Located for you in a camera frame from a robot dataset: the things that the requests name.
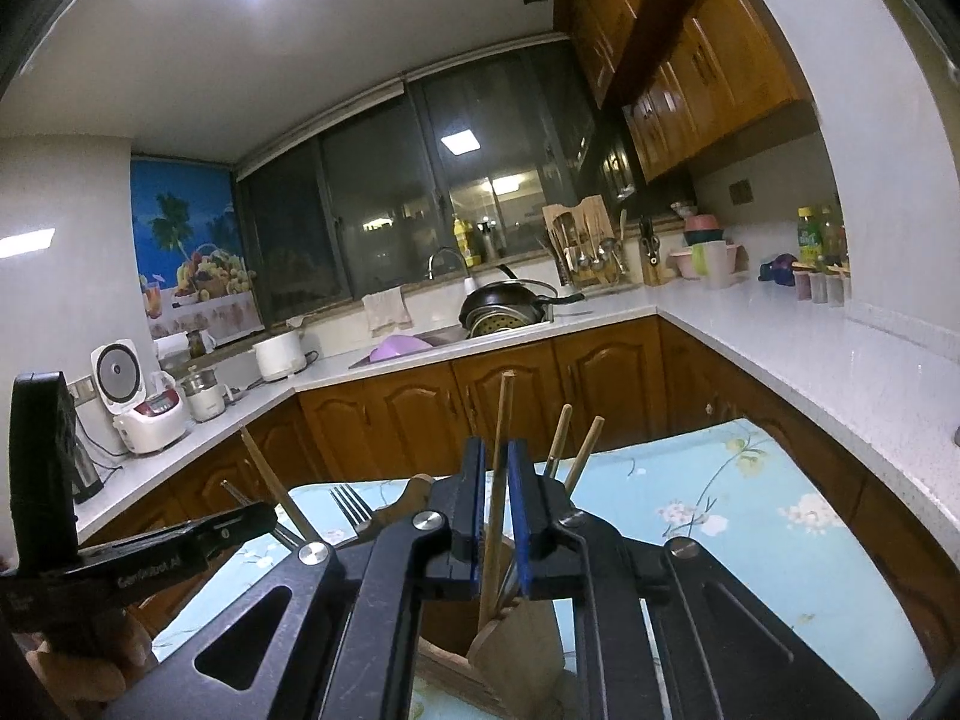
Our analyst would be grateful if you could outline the yellow bottle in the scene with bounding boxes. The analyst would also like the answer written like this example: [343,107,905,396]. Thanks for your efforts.
[451,214,478,268]

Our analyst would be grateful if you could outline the person's left hand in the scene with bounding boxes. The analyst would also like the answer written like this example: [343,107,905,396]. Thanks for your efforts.
[26,606,158,720]

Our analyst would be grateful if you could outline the black wok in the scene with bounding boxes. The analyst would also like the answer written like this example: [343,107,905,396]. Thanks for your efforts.
[459,279,586,336]

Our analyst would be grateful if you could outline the green drink bottle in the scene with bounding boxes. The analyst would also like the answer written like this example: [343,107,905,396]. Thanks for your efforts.
[796,206,825,268]

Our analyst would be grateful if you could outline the purple plastic basin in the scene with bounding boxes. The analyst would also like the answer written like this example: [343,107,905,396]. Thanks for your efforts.
[373,335,435,363]

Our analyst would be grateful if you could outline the dark kitchen window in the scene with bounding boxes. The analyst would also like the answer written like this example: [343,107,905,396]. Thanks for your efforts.
[236,41,627,323]

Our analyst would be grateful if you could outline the metal chopstick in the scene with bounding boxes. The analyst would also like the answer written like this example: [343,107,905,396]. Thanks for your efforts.
[495,551,522,612]
[221,480,305,550]

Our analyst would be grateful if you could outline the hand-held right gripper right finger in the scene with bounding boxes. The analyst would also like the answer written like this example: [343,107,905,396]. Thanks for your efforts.
[506,439,882,720]

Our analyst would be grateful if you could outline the wooden upper cabinets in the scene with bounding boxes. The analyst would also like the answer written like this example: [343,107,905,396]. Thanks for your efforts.
[555,0,820,182]

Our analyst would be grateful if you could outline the small steel pot appliance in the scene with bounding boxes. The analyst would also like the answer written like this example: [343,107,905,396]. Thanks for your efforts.
[180,366,230,422]

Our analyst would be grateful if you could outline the white electric pot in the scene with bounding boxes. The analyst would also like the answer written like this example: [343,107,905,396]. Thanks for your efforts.
[251,330,308,383]

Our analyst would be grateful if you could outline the wooden cutting board rack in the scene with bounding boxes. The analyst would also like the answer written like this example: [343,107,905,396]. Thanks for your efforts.
[541,195,613,287]

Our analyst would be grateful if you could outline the steel fork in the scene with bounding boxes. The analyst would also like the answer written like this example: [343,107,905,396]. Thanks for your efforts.
[330,485,376,548]

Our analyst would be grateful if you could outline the chrome sink faucet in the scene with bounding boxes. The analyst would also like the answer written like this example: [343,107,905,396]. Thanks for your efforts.
[427,246,475,295]

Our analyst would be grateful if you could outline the beige hanging towel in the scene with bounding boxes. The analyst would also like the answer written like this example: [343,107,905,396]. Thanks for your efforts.
[361,286,414,338]

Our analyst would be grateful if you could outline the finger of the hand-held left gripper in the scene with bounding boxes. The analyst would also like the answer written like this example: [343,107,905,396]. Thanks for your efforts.
[186,501,277,565]

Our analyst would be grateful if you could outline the white kitchen countertop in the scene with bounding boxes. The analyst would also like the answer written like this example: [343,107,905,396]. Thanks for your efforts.
[71,270,960,541]

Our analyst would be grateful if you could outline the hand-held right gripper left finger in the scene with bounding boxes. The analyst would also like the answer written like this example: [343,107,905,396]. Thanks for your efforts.
[97,435,488,720]

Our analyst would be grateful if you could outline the row of seasoning jars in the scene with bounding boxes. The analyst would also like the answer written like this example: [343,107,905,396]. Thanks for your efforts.
[791,259,853,308]

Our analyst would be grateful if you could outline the stack of pastel bowls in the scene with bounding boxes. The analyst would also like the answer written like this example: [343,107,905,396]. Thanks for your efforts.
[667,201,749,290]

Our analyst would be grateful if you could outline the white rice cooker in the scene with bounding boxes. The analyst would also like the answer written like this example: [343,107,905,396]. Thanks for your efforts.
[90,341,188,455]

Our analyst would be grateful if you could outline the wooden chopstick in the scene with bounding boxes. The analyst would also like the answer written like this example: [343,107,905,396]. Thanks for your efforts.
[480,370,517,620]
[541,403,573,481]
[240,426,320,545]
[562,415,605,496]

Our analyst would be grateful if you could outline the wooden slatted utensil holder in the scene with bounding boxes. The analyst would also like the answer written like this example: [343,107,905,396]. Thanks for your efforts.
[371,474,578,720]

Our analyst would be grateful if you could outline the fruit wall poster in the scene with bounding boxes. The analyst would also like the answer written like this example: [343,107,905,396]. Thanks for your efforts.
[131,157,265,340]

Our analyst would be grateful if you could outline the knife block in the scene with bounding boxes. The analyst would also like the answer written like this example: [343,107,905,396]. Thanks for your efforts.
[637,214,665,287]

